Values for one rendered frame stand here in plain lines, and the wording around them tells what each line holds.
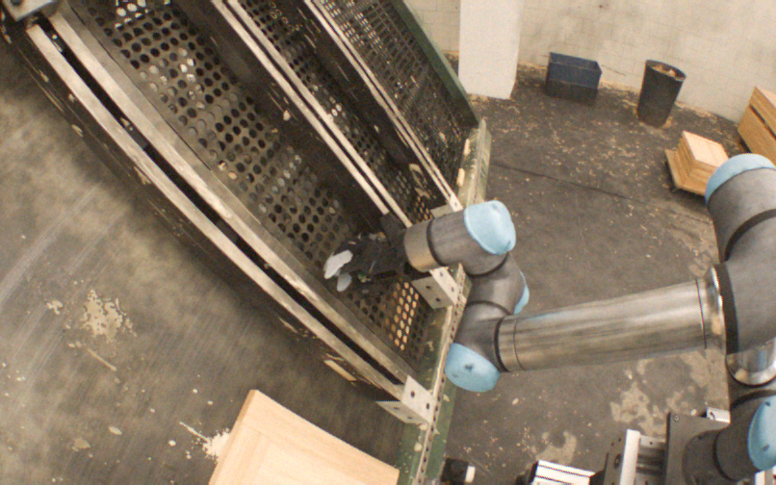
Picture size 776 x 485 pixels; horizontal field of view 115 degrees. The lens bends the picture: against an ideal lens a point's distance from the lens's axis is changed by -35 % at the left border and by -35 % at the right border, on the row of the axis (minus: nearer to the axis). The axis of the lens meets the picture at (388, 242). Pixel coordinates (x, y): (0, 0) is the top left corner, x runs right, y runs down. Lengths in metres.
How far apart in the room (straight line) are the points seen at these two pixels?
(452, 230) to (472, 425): 1.42
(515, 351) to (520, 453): 1.41
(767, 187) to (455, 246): 0.41
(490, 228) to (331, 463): 0.49
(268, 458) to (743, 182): 0.74
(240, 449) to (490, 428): 1.42
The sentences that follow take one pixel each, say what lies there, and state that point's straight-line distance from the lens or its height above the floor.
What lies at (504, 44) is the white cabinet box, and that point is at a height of 0.62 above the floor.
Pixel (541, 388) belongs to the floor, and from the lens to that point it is 2.00.
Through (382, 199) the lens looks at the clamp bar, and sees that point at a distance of 0.86.
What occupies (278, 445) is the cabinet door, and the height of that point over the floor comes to 1.17.
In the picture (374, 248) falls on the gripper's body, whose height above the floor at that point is 1.31.
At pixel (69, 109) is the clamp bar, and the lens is 0.58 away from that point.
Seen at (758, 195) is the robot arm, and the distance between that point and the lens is 0.49.
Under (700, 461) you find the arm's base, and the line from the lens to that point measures 0.88.
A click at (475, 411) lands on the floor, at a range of 1.88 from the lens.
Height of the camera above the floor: 1.76
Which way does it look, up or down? 46 degrees down
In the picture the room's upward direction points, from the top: 4 degrees counter-clockwise
